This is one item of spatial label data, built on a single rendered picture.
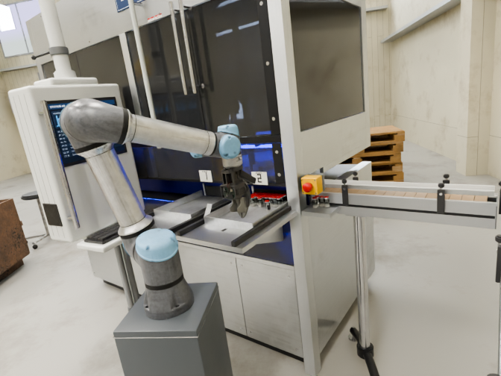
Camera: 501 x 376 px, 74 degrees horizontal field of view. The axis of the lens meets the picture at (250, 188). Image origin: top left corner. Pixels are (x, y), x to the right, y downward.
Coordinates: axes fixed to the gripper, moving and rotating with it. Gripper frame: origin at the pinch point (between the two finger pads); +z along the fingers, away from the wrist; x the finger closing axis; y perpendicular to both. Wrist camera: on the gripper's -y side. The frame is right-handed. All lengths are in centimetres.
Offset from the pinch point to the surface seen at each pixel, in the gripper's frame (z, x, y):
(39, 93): -58, -87, 26
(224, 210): 4.2, -19.8, -10.8
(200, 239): 5.7, -9.5, 15.8
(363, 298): 52, 33, -38
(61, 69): -69, -96, 9
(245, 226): 4.0, 2.2, 2.4
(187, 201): 5, -54, -19
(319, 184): -6.1, 21.4, -25.3
